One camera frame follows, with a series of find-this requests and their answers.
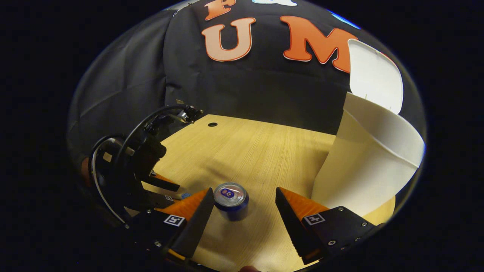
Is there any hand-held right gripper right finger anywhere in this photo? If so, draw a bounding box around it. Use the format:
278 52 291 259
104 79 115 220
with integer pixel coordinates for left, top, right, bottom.
275 187 382 265

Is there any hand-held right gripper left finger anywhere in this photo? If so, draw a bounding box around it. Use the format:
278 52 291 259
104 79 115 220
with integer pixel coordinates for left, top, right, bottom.
127 188 215 265

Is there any blue and silver pop can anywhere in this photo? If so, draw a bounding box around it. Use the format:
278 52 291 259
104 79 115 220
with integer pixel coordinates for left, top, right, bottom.
214 182 250 222

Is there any white desktop garbage bin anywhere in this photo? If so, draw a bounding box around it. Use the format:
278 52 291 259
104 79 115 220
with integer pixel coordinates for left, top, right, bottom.
311 39 426 218

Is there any wooden desktop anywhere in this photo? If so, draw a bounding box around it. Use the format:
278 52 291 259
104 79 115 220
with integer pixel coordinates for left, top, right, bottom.
125 114 397 272

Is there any black backdrop cloth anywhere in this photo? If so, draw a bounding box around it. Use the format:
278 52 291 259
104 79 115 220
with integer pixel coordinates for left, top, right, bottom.
67 0 427 174

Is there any black cable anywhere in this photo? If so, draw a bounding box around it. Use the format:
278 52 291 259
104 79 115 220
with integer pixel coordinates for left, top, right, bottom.
115 105 189 168

